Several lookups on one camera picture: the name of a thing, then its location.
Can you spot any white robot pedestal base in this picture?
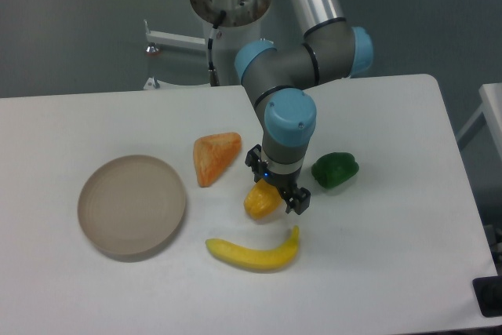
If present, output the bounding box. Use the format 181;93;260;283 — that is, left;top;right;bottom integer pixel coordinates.
141;0;275;91

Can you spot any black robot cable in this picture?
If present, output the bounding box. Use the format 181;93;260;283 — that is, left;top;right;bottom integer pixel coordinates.
206;9;227;87

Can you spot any green toy pepper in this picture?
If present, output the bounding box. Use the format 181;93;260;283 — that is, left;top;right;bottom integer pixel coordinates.
311;152;359;189

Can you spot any black device at edge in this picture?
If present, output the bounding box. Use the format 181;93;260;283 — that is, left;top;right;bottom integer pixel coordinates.
472;276;502;318

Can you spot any white side table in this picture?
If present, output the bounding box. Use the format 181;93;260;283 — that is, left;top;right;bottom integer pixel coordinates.
455;83;501;154

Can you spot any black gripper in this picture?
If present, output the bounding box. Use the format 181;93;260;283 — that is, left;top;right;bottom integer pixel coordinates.
245;144;311;214

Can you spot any yellow toy pepper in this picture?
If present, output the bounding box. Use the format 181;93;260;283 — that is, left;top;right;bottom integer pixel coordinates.
243;180;282;220

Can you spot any yellow toy banana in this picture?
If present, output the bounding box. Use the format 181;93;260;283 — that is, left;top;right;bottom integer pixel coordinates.
206;225;300;271

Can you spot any orange toy bread slice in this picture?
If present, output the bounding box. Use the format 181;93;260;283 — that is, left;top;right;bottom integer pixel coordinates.
193;132;242;188

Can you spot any beige round plate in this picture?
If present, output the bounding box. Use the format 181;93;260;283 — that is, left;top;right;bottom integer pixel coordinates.
77;155;187;258

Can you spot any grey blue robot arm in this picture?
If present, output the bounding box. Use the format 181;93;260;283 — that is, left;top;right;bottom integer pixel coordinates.
146;0;373;213

